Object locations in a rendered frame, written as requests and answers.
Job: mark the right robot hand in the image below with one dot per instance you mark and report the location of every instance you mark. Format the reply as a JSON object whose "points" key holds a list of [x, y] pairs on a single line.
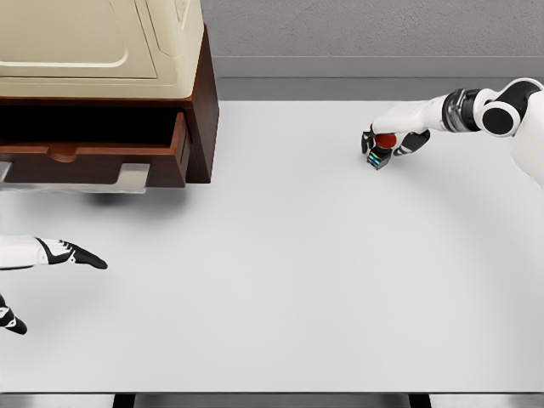
{"points": [[401, 119]]}

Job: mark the red button switch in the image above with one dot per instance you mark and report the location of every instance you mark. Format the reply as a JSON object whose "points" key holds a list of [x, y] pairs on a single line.
{"points": [[381, 149]]}

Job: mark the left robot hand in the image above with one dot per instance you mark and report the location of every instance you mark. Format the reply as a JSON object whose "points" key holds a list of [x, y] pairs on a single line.
{"points": [[51, 251]]}

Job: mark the brown cabinet with cream top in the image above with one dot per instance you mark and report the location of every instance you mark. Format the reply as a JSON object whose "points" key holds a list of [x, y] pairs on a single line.
{"points": [[127, 64]]}

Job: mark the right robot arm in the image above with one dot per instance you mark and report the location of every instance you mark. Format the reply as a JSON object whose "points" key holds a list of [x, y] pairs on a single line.
{"points": [[501, 123]]}

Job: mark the brown cabinet drawer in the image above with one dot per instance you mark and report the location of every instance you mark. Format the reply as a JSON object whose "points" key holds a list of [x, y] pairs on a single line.
{"points": [[98, 157]]}

